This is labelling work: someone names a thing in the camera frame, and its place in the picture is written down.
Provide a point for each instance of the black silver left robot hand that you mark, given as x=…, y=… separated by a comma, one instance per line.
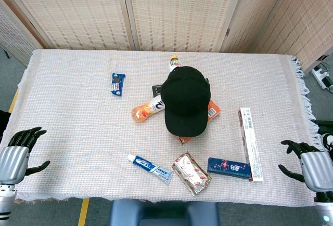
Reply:
x=11, y=158

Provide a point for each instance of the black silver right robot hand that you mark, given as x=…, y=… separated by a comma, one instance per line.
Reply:
x=317, y=169

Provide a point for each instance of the black baseball cap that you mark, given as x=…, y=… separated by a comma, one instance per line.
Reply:
x=185, y=98

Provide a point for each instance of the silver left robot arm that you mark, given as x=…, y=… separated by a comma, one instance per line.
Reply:
x=6, y=202

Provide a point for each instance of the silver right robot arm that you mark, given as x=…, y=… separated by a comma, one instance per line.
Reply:
x=323, y=210

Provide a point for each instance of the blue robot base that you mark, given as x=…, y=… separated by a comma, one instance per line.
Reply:
x=164, y=213

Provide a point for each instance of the long white cardboard box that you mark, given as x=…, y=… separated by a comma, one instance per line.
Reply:
x=251, y=143

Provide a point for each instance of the dark blue patterned box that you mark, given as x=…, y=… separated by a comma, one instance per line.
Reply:
x=229, y=168

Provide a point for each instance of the orange cardboard box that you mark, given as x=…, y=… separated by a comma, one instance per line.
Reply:
x=214, y=110

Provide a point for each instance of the woven pink white tablecloth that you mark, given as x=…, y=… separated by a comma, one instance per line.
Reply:
x=78, y=132

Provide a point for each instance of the white power strip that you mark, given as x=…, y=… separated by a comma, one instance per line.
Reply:
x=322, y=76

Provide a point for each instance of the woven folding screen panel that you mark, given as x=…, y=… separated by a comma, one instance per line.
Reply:
x=307, y=23
x=249, y=15
x=72, y=10
x=13, y=36
x=179, y=10

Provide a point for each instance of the gold foil Lipton packet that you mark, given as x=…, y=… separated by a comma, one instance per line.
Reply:
x=191, y=174

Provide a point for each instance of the blue cookie packet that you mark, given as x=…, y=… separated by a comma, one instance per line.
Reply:
x=117, y=84

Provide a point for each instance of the blue white toothpaste tube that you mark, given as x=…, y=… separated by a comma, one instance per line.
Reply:
x=149, y=167

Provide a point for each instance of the orange juice plastic bottle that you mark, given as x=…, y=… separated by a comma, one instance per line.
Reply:
x=145, y=110

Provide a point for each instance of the flat black rectangular item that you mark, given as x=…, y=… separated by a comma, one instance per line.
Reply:
x=156, y=90

